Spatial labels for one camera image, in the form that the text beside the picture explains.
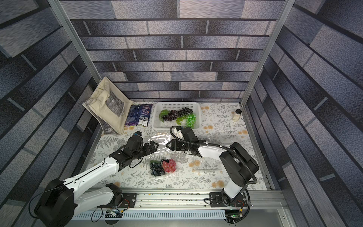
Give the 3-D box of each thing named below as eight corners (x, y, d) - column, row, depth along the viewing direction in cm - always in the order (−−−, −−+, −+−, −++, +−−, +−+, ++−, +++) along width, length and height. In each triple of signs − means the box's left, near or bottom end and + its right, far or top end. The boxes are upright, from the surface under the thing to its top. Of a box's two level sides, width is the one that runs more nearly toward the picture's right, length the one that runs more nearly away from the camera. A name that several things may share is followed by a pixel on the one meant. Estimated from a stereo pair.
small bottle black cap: (232, 121, 110) (236, 114, 103) (231, 116, 114) (234, 109, 106) (238, 121, 110) (242, 114, 103) (237, 116, 114) (240, 109, 106)
